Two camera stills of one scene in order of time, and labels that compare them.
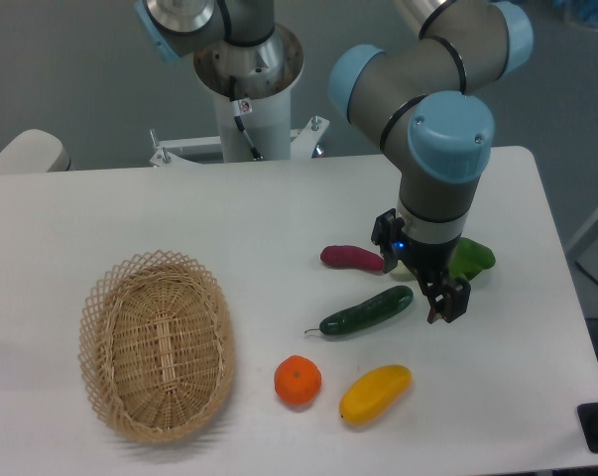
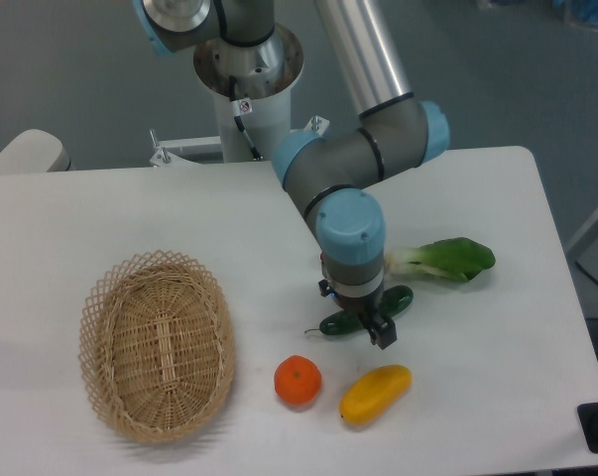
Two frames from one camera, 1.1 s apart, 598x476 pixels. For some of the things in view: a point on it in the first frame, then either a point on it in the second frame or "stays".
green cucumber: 372,308 stays
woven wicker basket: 158,347 stays
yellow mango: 371,395 stays
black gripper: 448,297 → 368,306
